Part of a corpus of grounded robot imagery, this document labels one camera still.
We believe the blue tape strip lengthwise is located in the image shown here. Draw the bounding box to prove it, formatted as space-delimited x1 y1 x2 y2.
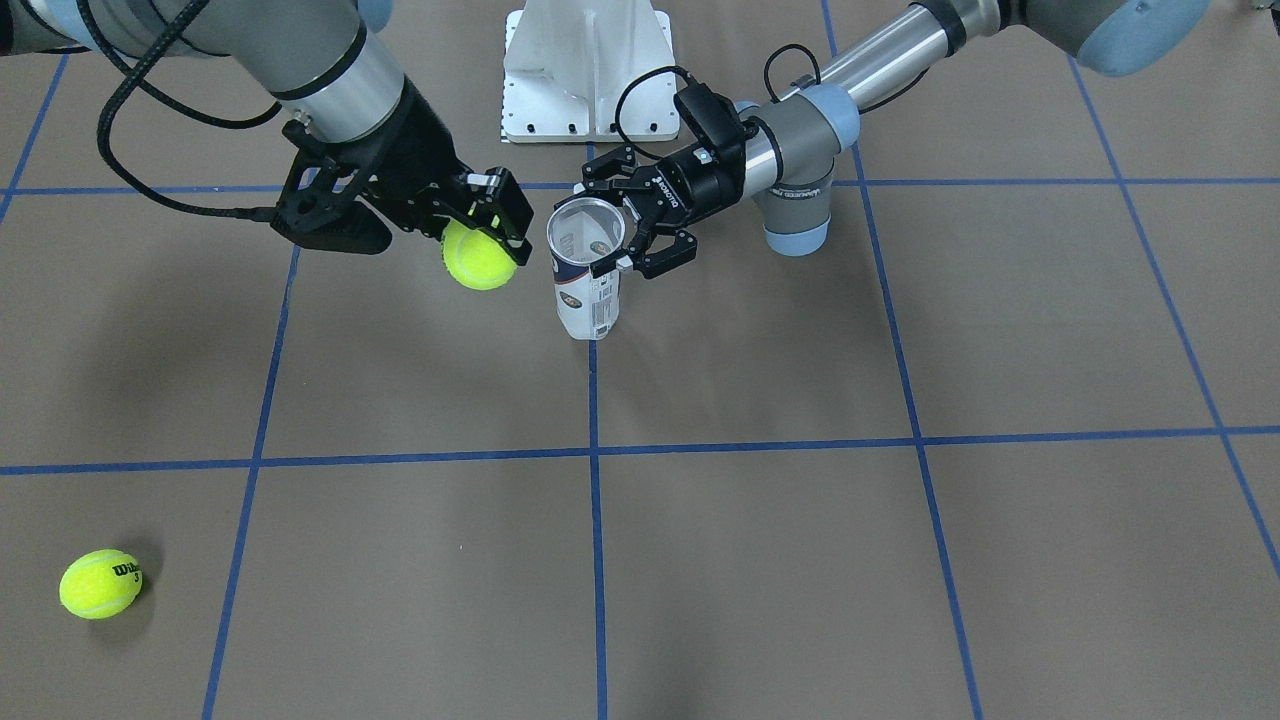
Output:
588 340 609 719

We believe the clear tennis ball can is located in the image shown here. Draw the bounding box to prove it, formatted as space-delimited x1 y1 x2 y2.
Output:
547 197 626 341

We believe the yellow Wilson tennis ball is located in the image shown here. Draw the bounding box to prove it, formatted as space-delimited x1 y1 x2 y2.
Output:
58 550 143 620

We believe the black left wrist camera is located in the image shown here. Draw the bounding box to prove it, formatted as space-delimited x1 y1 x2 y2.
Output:
675 83 748 167

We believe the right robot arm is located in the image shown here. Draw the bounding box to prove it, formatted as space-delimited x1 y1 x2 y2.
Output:
3 1 532 265

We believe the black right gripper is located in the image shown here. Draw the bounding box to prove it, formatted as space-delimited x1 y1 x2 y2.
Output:
355 85 534 266

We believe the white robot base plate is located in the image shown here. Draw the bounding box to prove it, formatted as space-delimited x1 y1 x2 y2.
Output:
500 1 680 143

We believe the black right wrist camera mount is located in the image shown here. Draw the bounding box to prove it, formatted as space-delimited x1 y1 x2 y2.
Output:
269 119 392 255

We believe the blue tape strip crosswise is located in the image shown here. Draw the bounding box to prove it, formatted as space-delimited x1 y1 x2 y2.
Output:
1 424 1279 477

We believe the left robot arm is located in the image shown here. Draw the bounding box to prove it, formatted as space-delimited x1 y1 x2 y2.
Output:
547 1 1208 279

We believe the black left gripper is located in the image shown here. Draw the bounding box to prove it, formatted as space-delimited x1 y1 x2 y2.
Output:
577 140 749 281

